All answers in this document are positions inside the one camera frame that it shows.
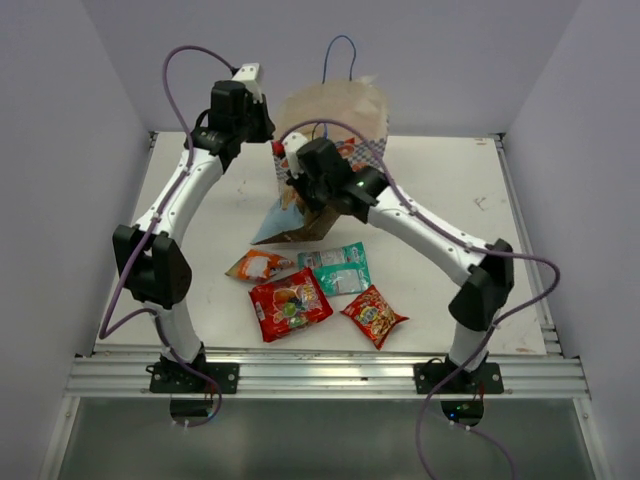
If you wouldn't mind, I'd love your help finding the light blue cassava chips bag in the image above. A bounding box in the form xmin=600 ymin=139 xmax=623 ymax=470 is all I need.
xmin=251 ymin=185 xmax=307 ymax=245

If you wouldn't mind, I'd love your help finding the teal white snack packet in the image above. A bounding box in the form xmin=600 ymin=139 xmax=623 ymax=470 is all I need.
xmin=297 ymin=242 xmax=372 ymax=296

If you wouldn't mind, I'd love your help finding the orange white snack packet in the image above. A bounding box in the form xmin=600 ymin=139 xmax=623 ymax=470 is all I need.
xmin=225 ymin=249 xmax=294 ymax=284

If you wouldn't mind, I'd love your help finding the large red fruit candy bag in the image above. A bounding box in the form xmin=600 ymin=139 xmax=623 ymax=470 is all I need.
xmin=249 ymin=267 xmax=334 ymax=343

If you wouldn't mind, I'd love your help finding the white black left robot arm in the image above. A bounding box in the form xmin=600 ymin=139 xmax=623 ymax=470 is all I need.
xmin=112 ymin=76 xmax=275 ymax=393

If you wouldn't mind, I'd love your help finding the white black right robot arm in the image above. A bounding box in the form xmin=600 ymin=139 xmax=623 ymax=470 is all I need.
xmin=282 ymin=132 xmax=514 ymax=393

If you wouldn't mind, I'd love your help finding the blue checkered paper bag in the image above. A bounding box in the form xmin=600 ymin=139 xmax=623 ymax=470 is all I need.
xmin=274 ymin=34 xmax=389 ymax=170

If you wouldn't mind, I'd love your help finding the small red snack packet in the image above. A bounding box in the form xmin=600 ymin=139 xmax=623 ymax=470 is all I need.
xmin=341 ymin=285 xmax=408 ymax=350

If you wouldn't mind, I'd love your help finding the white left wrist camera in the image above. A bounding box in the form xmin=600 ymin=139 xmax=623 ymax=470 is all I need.
xmin=232 ymin=63 xmax=264 ymax=103

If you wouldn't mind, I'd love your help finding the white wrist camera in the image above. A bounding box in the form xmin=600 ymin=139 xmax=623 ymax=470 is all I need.
xmin=271 ymin=131 xmax=309 ymax=183
xmin=232 ymin=63 xmax=264 ymax=103

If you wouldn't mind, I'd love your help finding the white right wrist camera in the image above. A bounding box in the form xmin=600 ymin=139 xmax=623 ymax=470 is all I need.
xmin=271 ymin=131 xmax=309 ymax=183

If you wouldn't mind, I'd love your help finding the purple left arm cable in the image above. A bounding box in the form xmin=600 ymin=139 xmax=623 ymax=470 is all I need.
xmin=98 ymin=45 xmax=237 ymax=428

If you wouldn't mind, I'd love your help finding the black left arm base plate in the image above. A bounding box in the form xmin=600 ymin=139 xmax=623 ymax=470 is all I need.
xmin=145 ymin=354 xmax=240 ymax=394

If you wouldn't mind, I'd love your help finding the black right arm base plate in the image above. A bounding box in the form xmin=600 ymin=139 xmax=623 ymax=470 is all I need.
xmin=413 ymin=358 xmax=505 ymax=395

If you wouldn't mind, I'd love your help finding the aluminium frame rail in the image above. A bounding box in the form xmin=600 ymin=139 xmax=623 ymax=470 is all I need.
xmin=64 ymin=345 xmax=590 ymax=400

